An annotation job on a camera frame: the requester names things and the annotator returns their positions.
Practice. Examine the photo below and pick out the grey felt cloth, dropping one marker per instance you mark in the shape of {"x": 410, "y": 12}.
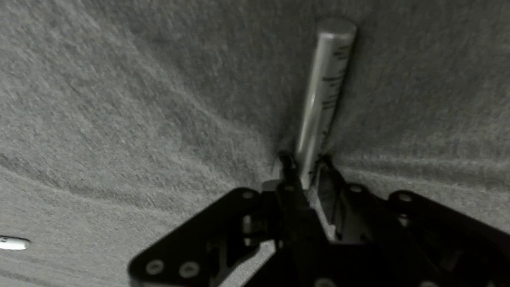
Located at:
{"x": 159, "y": 99}

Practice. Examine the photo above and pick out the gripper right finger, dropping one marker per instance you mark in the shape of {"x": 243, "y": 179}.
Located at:
{"x": 414, "y": 231}

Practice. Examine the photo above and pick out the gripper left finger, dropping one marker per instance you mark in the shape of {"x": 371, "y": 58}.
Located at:
{"x": 223, "y": 231}

